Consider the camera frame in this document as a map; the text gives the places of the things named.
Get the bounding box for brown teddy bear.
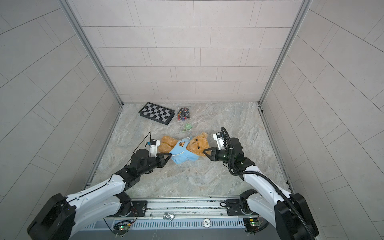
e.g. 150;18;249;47
158;133;210;156

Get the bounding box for silver metal clip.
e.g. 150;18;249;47
163;212;176;222

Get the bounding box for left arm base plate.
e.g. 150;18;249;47
108;201;148;218

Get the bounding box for left camera black cable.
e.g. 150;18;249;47
122;131;152;169

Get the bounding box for circuit board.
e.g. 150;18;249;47
114;221;133;231
243;218;260;233

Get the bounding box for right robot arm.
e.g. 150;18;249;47
203;138;319;240

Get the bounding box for left circuit board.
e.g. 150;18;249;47
114;221;133;231

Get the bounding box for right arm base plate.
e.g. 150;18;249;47
220;199;259;216

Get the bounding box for aluminium mounting rail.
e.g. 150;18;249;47
105;198;228;222

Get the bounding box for small green pieces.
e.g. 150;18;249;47
183;123;193;132

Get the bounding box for black white chessboard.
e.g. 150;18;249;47
139;102;175;125

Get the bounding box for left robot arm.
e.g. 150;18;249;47
27;149;172;240

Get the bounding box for light blue bear hoodie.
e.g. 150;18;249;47
170;138;199;164

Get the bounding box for right circuit board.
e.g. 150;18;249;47
243;218;260;233

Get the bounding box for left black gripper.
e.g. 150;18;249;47
137;153;172;177

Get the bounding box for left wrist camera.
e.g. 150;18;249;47
148;140;161;158

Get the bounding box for black corrugated cable conduit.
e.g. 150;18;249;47
220;126;316;240

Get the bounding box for bag of colourful pieces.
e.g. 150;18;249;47
177;107;190;121

